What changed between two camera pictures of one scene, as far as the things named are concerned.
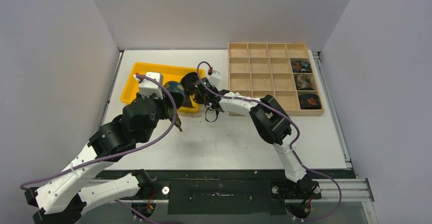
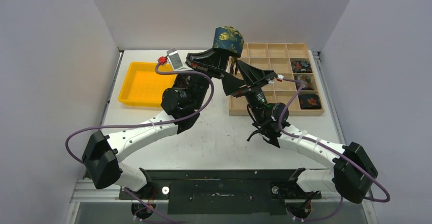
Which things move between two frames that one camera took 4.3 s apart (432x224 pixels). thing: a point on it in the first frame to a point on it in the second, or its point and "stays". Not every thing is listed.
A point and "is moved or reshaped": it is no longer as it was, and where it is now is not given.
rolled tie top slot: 301,66 stays
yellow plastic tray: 170,73 stays
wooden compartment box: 285,70 stays
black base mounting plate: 226,191 stays
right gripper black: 201,89 to 251,84
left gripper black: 164,106 to 211,62
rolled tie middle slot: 303,82 stays
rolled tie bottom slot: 309,101 stays
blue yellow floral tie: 178,92 is moved or reshaped
